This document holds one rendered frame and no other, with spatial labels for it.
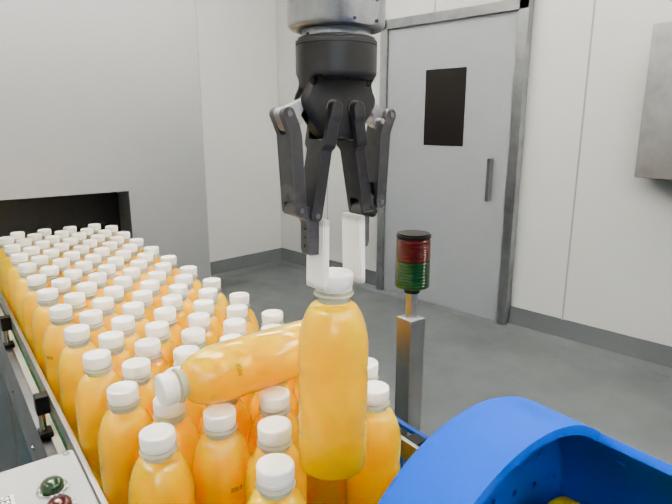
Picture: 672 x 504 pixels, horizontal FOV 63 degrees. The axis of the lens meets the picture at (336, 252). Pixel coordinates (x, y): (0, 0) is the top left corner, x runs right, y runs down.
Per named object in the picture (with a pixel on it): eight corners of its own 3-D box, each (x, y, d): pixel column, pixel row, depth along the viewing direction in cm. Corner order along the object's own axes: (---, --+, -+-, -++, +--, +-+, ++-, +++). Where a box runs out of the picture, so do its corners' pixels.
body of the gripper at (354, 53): (322, 24, 45) (322, 140, 47) (398, 34, 50) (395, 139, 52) (275, 36, 50) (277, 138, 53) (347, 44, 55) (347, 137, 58)
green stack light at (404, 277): (411, 293, 96) (412, 266, 95) (387, 284, 101) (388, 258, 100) (437, 286, 100) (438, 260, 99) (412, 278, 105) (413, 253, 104)
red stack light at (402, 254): (412, 265, 95) (413, 243, 94) (388, 258, 100) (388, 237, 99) (438, 260, 99) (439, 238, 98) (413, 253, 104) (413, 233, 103)
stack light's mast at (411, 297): (410, 325, 98) (413, 237, 94) (387, 315, 103) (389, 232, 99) (435, 317, 101) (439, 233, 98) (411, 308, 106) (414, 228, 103)
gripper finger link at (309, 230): (320, 202, 51) (293, 204, 50) (319, 254, 53) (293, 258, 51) (311, 200, 53) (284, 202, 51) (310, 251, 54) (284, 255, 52)
